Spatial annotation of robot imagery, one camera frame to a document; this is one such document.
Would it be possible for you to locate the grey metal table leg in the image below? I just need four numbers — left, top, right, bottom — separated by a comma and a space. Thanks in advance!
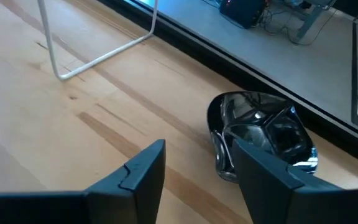
295, 0, 338, 41

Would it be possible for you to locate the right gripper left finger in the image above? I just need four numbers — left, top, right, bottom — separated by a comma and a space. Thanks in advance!
0, 139, 167, 224

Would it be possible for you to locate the leaf-shaped black plate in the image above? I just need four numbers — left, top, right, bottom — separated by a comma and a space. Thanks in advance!
206, 90, 319, 184

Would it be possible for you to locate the black aluminium table frame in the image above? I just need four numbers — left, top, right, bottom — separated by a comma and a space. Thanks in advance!
96, 0, 358, 171

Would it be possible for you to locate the white wire rack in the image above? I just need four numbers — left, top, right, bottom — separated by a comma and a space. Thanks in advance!
37, 0, 160, 82

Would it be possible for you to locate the dark blue electronics box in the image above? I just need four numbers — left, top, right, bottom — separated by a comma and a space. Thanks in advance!
219, 0, 269, 29

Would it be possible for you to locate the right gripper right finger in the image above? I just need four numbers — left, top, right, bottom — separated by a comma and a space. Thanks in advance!
231, 138, 358, 224

